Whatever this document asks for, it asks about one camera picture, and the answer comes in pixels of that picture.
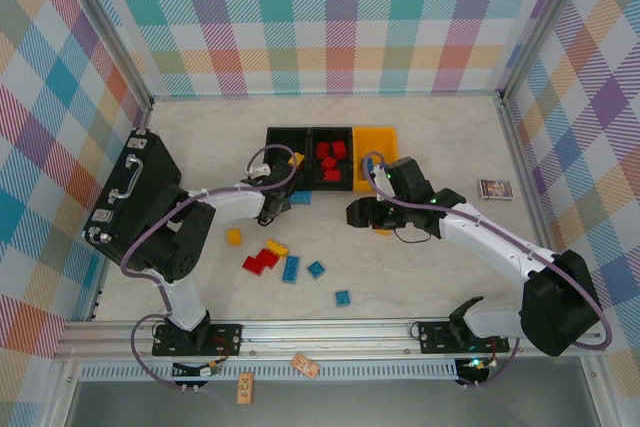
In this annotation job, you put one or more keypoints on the yellow lego brick with marks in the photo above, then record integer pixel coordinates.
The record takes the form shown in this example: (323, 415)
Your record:
(383, 232)

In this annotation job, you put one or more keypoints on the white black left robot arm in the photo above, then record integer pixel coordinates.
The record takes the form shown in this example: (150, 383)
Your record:
(235, 204)

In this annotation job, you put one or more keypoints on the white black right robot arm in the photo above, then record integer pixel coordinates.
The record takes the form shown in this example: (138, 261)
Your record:
(485, 242)

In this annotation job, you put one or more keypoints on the large blue lego brick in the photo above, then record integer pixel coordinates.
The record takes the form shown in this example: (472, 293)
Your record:
(300, 197)

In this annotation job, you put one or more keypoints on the black plastic bin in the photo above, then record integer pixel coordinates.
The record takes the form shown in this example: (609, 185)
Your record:
(345, 187)
(285, 137)

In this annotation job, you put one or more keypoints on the red lego brick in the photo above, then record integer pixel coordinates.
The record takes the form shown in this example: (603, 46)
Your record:
(322, 150)
(268, 257)
(253, 266)
(332, 176)
(329, 163)
(339, 148)

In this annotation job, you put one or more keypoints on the flat yellow lego brick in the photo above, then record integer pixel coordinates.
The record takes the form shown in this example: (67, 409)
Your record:
(277, 248)

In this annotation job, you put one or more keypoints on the yellow plastic bin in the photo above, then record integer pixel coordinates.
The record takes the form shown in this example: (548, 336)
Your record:
(375, 139)

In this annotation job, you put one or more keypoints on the long blue lego brick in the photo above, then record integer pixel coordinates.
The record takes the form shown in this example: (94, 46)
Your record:
(291, 268)

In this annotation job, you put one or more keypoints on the small blue lego brick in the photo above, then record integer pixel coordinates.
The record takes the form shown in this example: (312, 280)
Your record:
(316, 269)
(342, 298)

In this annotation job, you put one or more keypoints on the printed card box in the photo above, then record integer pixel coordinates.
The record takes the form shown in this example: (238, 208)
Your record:
(495, 189)

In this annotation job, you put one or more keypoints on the black hard carrying case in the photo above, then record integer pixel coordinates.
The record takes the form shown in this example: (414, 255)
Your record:
(150, 167)

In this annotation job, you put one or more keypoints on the orange paper tag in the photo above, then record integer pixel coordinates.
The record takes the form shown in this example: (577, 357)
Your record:
(244, 388)
(305, 366)

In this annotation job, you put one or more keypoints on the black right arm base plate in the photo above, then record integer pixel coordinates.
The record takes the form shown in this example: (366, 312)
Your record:
(435, 334)

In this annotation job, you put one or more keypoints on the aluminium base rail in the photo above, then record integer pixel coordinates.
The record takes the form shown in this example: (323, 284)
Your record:
(325, 334)

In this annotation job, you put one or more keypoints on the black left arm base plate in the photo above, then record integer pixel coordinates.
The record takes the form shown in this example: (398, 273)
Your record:
(225, 334)

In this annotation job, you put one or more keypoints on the aluminium frame post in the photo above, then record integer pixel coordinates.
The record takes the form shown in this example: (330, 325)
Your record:
(542, 22)
(107, 32)

